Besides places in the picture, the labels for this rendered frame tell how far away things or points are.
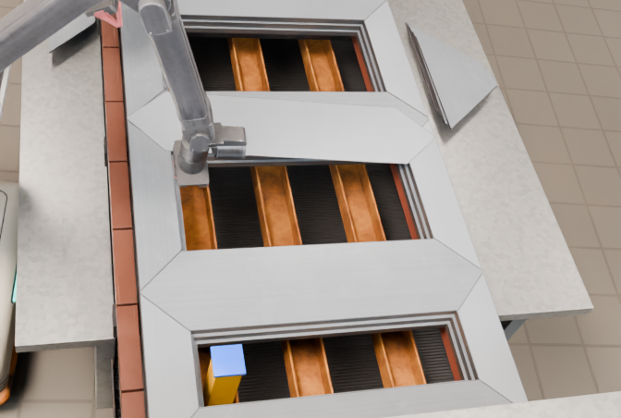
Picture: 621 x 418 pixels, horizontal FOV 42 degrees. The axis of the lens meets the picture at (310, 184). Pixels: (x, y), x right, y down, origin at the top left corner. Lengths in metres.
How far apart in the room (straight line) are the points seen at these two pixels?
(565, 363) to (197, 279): 1.58
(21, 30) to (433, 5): 1.55
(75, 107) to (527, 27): 2.40
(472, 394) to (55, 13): 1.04
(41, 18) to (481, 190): 1.24
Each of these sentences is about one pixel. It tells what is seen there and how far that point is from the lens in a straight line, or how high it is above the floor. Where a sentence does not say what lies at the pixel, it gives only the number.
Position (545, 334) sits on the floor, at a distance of 2.92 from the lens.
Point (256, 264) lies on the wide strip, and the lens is 1.69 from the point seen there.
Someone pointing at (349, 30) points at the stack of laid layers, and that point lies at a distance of 2.27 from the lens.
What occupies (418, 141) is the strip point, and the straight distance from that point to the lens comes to 2.00.
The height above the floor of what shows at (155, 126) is 0.86.
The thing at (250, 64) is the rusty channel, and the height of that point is 0.68.
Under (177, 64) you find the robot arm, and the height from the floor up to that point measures 1.31.
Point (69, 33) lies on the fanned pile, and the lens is 2.29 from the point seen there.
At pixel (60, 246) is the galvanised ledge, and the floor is 0.68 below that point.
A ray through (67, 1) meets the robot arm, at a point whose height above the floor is 1.45.
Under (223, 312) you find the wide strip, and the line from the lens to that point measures 1.63.
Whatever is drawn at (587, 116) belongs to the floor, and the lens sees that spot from 3.68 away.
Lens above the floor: 2.29
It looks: 51 degrees down
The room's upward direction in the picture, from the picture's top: 19 degrees clockwise
